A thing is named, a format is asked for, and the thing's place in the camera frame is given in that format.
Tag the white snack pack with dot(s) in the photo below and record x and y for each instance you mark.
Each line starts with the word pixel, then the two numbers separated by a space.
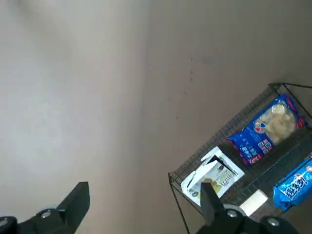
pixel 219 170

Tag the blue biscuit packet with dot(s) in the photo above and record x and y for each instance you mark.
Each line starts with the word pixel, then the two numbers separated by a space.
pixel 295 187

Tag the cream cardboard box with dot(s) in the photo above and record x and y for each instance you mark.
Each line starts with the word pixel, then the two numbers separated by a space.
pixel 253 202

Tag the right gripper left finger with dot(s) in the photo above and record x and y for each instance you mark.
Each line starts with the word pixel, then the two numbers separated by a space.
pixel 73 207

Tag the blue windowed snack bag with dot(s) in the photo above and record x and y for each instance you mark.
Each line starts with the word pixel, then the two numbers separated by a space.
pixel 265 131

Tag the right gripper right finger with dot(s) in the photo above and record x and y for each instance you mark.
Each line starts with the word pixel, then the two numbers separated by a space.
pixel 209 207

